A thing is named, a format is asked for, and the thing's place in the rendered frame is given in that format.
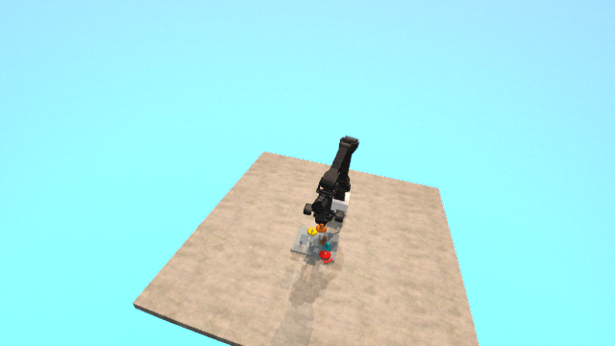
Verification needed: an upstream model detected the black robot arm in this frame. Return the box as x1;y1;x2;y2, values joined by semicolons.
311;136;359;224

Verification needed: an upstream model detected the orange gear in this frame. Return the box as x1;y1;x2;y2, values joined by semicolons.
316;224;327;234

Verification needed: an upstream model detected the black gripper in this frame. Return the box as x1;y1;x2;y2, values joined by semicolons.
303;203;345;223

